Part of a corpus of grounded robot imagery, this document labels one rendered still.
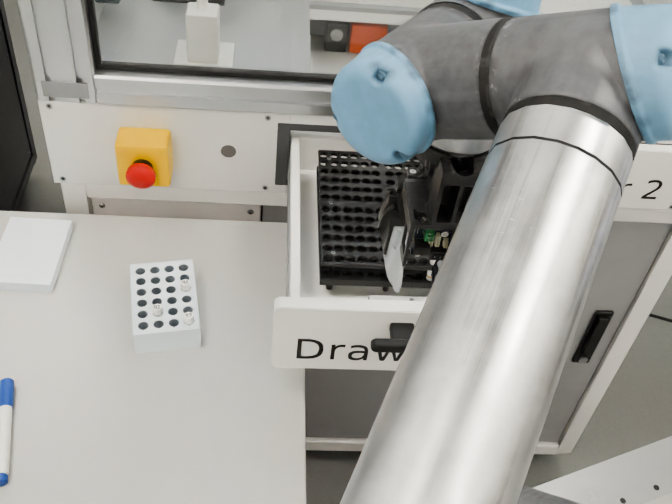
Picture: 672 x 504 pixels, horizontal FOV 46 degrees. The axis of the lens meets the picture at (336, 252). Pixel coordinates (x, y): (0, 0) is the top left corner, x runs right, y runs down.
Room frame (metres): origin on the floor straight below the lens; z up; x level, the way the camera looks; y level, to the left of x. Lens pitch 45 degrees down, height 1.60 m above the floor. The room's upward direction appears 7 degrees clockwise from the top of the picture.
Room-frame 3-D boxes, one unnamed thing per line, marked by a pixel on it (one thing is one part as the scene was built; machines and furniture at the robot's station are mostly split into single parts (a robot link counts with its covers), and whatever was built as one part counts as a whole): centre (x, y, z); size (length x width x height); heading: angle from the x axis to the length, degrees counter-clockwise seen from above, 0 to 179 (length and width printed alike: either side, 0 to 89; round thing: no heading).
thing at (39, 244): (0.75, 0.42, 0.77); 0.13 x 0.09 x 0.02; 6
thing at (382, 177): (0.80, -0.06, 0.87); 0.22 x 0.18 x 0.06; 7
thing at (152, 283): (0.68, 0.22, 0.78); 0.12 x 0.08 x 0.04; 17
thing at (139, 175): (0.83, 0.28, 0.88); 0.04 x 0.03 x 0.04; 97
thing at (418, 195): (0.55, -0.09, 1.14); 0.09 x 0.08 x 0.12; 8
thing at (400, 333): (0.58, -0.09, 0.91); 0.07 x 0.04 x 0.01; 97
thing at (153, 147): (0.86, 0.28, 0.88); 0.07 x 0.05 x 0.07; 97
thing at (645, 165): (0.96, -0.36, 0.87); 0.29 x 0.02 x 0.11; 97
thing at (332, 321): (0.60, -0.08, 0.87); 0.29 x 0.02 x 0.11; 97
